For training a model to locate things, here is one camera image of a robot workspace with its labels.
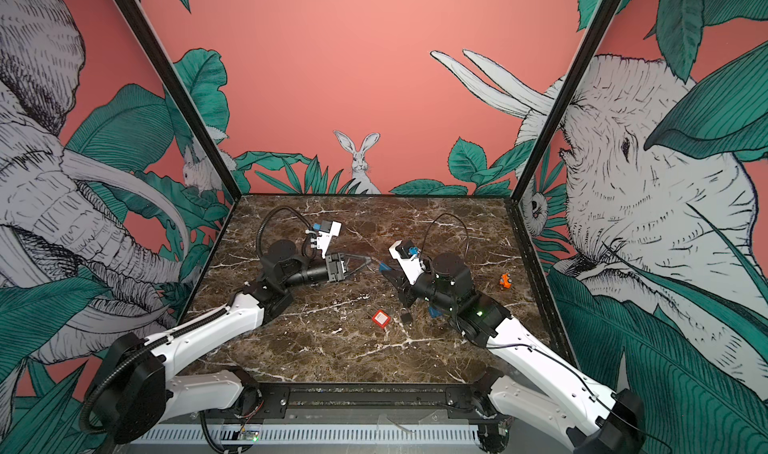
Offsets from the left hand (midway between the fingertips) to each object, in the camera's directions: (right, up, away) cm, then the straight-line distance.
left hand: (368, 260), depth 67 cm
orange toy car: (+42, -10, +28) cm, 52 cm away
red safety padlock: (+2, -20, +19) cm, 28 cm away
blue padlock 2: (+18, -19, +22) cm, 35 cm away
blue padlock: (+4, -2, +2) cm, 4 cm away
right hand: (+3, -2, +1) cm, 4 cm away
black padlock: (+10, -20, +22) cm, 32 cm away
